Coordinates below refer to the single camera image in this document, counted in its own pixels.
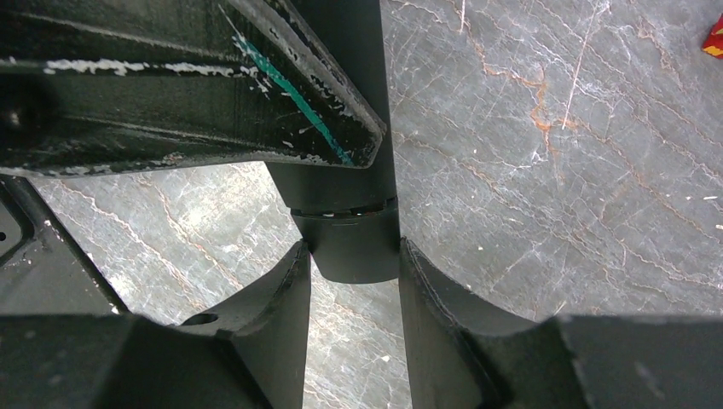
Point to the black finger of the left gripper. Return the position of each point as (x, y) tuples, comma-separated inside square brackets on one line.
[(109, 87)]

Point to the black remote battery cover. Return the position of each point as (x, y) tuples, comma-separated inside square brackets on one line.
[(358, 246)]

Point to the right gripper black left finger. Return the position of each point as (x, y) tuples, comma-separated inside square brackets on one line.
[(267, 325)]

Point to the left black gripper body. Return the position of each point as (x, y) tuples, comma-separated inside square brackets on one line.
[(43, 268)]

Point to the red owl toy block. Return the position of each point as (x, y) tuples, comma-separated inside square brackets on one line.
[(712, 45)]

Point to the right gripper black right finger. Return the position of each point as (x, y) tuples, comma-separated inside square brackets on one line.
[(465, 352)]

